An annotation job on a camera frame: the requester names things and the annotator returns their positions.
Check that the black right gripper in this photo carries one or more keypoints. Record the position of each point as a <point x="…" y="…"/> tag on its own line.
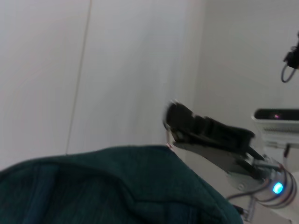
<point x="222" y="135"/>

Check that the dark teal insulated bag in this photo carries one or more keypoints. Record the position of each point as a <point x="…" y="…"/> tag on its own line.
<point x="93" y="186"/>

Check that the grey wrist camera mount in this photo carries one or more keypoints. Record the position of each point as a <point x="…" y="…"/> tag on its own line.
<point x="210" y="158"/>

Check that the white robot head camera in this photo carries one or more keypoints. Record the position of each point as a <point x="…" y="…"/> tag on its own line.
<point x="275" y="123"/>

